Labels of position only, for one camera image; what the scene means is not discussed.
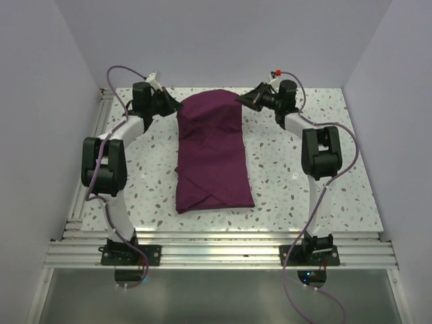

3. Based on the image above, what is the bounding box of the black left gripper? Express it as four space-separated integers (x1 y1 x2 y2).
147 86 183 117

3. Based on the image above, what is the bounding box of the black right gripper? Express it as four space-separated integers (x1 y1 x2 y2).
236 82 282 113

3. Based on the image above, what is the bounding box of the purple cloth mat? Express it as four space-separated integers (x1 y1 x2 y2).
175 89 254 214

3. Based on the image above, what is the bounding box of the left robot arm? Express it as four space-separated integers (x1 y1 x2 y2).
81 79 182 265

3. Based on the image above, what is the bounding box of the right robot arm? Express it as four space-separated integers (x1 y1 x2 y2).
237 80 343 265

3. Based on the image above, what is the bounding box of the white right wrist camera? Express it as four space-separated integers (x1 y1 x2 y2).
268 70 282 88

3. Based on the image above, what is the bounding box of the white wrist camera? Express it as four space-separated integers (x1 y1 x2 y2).
268 70 282 88
146 71 161 87

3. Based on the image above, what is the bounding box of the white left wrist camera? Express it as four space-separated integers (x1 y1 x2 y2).
146 71 161 87

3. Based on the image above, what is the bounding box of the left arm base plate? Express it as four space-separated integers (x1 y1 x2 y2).
98 244 162 267

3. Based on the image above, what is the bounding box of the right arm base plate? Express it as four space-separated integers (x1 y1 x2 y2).
279 245 341 267

